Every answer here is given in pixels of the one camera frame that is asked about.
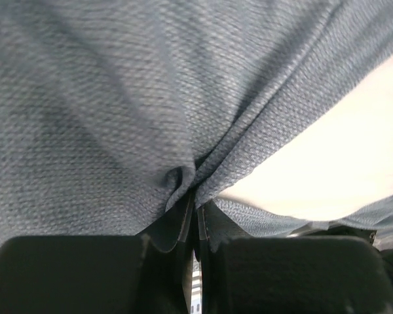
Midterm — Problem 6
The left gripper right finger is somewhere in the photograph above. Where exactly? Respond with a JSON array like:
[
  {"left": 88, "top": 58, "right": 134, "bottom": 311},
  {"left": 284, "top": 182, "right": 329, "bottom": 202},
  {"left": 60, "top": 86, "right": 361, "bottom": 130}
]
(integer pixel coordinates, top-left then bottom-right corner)
[{"left": 196, "top": 202, "right": 393, "bottom": 313}]

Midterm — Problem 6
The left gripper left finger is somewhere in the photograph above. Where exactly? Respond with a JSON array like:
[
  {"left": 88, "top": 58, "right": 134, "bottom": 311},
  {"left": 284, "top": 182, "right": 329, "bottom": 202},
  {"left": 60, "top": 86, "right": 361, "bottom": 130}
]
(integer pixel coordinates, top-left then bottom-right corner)
[{"left": 0, "top": 193, "right": 194, "bottom": 313}]

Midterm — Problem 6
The grey striped pillowcase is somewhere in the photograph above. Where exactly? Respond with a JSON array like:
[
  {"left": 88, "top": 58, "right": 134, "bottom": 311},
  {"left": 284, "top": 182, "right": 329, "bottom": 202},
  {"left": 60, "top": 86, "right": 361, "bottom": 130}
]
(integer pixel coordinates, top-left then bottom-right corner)
[{"left": 0, "top": 1, "right": 393, "bottom": 246}]

